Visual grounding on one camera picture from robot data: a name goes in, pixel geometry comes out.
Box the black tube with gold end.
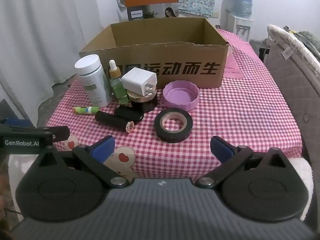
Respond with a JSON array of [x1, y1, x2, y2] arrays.
[[95, 110, 136, 132]]

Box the grey quilted mattress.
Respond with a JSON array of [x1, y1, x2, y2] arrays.
[[265, 37, 320, 158]]

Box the blue water jug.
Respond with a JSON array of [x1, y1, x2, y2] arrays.
[[231, 0, 253, 19]]

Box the white plush cover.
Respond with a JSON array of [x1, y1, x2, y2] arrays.
[[7, 154, 313, 222]]

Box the white water dispenser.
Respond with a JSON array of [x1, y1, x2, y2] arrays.
[[220, 7, 253, 43]]

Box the dark printed carton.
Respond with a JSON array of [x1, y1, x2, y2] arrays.
[[127, 6, 143, 22]]

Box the picture carton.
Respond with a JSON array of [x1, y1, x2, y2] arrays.
[[142, 4, 179, 19]]

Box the black oval case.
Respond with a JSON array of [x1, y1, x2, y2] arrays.
[[114, 104, 145, 123]]

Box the black tape roll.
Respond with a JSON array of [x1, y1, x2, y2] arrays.
[[154, 108, 193, 143]]

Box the white charger plug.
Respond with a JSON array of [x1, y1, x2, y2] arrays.
[[121, 67, 158, 97]]

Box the white supplement bottle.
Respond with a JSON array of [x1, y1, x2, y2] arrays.
[[74, 54, 113, 108]]

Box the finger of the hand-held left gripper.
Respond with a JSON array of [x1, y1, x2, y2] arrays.
[[0, 119, 50, 133], [31, 126, 70, 143]]

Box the brown cardboard box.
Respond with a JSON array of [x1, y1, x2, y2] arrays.
[[79, 17, 229, 88]]

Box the green dropper bottle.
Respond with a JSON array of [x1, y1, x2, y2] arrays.
[[108, 59, 130, 104]]

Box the black jar with gold lid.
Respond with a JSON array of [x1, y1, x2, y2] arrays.
[[126, 89, 158, 113]]

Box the white fleece blanket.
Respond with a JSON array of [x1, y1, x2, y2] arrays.
[[267, 24, 320, 80]]

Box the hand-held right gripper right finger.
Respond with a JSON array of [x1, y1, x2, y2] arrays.
[[196, 135, 288, 188]]

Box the green and white lip balm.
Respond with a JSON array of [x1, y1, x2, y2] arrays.
[[72, 106, 100, 115]]

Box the pink checkered tablecloth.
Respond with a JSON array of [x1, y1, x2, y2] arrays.
[[46, 27, 303, 180]]

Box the purple plastic lid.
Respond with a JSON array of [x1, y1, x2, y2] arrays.
[[161, 80, 200, 111]]

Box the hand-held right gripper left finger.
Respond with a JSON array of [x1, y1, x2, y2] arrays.
[[37, 135, 130, 188]]

